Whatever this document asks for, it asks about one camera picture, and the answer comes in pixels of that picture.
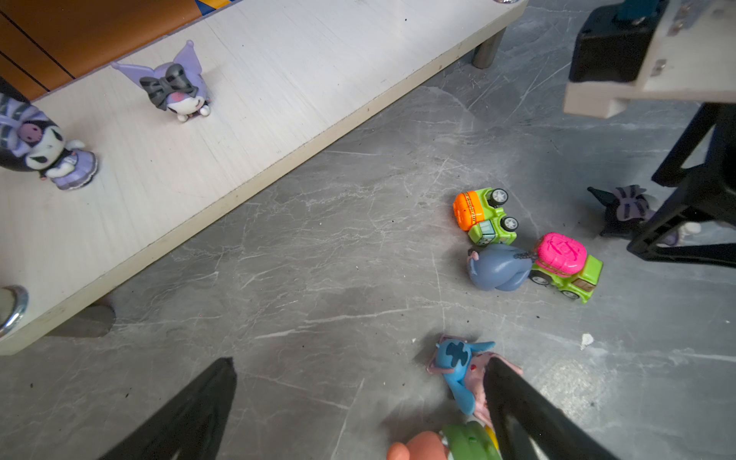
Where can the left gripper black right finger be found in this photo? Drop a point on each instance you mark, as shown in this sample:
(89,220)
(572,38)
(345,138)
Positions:
(525,422)

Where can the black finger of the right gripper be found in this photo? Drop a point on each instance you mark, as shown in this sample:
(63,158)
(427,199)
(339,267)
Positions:
(700,168)

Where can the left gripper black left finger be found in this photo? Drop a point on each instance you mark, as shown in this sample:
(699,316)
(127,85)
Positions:
(191,425)

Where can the grey purple kuromi toy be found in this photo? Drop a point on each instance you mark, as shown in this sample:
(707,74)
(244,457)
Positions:
(626,210)

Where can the pink green block toy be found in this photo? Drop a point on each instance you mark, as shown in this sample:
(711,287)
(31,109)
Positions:
(565,264)

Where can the green orange toy car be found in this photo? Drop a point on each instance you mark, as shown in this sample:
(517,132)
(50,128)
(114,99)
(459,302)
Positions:
(481,215)

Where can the black white kuromi toy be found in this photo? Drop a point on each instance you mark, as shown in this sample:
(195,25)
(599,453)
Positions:
(33,143)

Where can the purple bat toy figure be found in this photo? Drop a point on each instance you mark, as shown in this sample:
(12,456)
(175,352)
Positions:
(177,86)

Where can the white two-tier metal shelf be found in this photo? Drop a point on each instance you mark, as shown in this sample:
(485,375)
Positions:
(286,78)

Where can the pink pig green toy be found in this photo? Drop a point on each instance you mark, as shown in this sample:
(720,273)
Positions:
(469,441)

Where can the ice cream cone toy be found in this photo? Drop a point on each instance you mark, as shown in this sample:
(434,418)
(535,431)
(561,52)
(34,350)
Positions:
(462,365)

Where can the blue grey eeyore toy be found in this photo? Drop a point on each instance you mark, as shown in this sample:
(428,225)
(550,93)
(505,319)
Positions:
(498,267)

